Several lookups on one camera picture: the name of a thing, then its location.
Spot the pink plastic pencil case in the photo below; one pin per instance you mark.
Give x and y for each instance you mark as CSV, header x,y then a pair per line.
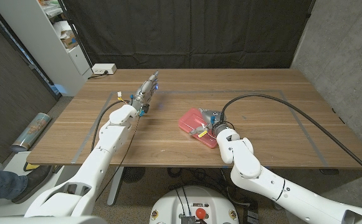
x,y
190,119

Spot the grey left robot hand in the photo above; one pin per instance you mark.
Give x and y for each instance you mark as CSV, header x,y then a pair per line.
x,y
144,93

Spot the white shelf cabinet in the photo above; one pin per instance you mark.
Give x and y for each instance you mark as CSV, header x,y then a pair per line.
x,y
40,40

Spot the red emergency stop button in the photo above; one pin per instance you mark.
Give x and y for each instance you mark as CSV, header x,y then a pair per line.
x,y
201,213

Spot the person's leg in jeans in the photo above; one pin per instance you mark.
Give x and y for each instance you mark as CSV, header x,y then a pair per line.
x,y
0,185

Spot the black fabric curtain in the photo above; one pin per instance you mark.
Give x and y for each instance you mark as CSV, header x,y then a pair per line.
x,y
187,31

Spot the white power strip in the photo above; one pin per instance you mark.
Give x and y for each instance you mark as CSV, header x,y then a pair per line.
x,y
103,68

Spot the dark grey shoe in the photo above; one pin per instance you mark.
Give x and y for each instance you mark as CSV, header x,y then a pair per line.
x,y
34,179

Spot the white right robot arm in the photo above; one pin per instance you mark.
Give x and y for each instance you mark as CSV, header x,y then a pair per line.
x,y
255,174

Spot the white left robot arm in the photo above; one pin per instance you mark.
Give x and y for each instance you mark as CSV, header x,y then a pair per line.
x,y
96,168

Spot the white paper stack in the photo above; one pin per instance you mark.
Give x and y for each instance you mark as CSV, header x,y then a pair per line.
x,y
61,28

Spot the round black fan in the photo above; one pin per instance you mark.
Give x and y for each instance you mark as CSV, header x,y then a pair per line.
x,y
133,174

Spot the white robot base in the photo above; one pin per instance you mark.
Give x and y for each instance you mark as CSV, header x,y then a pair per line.
x,y
168,205

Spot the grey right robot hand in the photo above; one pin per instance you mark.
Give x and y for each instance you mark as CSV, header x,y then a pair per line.
x,y
213,119

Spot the cardboard box with blue tape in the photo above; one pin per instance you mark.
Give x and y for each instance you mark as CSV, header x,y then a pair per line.
x,y
70,40

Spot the grey table leg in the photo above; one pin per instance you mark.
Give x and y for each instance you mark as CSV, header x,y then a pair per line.
x,y
115,186

